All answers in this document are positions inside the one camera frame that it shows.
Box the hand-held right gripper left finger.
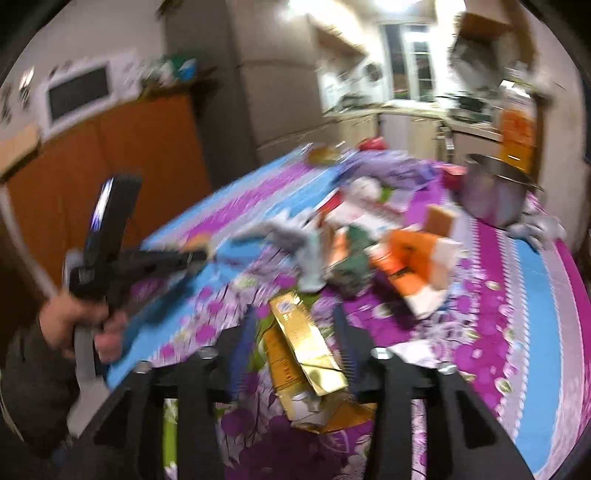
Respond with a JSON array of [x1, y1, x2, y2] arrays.
[[60, 307, 259, 480]]

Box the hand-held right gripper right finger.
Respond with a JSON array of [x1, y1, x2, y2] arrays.
[[331, 305, 539, 480]]

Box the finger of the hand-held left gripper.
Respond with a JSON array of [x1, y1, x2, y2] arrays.
[[107, 267, 191, 298], [121, 248, 209, 272]]

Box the gold carton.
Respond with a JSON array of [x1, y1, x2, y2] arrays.
[[263, 291, 376, 433]]

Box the green turf roll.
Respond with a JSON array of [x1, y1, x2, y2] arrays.
[[332, 224, 384, 296]]

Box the orange white carton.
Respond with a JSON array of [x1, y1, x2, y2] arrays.
[[369, 228, 465, 319]]

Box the person's left forearm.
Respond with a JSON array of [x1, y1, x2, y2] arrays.
[[0, 318, 86, 464]]

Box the person's left hand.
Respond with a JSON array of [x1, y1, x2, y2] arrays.
[[39, 291, 131, 366]]

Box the orange wooden cabinet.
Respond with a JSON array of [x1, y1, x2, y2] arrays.
[[0, 92, 213, 296]]

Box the white microwave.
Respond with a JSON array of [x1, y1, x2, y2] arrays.
[[39, 51, 139, 137]]

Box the white red flat box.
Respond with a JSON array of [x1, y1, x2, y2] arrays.
[[323, 189, 407, 232]]

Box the orange sponge block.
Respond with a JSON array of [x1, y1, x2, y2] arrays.
[[422, 205, 472, 238]]

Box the white crumpled tissue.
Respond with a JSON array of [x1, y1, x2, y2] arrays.
[[351, 178, 384, 204]]

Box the teal container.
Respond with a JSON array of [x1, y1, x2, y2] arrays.
[[152, 54, 200, 88]]

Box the purple floral tablecloth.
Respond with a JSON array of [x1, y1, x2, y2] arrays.
[[104, 148, 585, 480]]

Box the purple plastic bag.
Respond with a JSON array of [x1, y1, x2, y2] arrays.
[[344, 150, 437, 190]]

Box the brown pear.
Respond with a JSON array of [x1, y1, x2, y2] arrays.
[[307, 145, 342, 166]]

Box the beige refrigerator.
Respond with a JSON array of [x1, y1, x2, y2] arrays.
[[166, 0, 342, 162]]

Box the small red box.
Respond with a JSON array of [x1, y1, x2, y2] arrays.
[[441, 164, 467, 190]]

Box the steel pot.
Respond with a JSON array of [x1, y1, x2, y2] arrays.
[[462, 154, 546, 229]]

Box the kitchen base cabinets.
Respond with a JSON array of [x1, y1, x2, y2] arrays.
[[323, 104, 504, 162]]

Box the grey cloth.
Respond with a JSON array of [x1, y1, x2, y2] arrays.
[[508, 215, 566, 252]]

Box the orange juice bottle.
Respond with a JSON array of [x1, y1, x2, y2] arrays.
[[496, 69, 539, 174]]

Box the kitchen window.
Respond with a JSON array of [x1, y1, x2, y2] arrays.
[[381, 23, 437, 100]]

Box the range hood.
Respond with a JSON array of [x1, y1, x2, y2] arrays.
[[450, 28, 509, 93]]

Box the kitchen wall cabinet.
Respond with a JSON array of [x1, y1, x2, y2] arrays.
[[314, 18, 370, 58]]

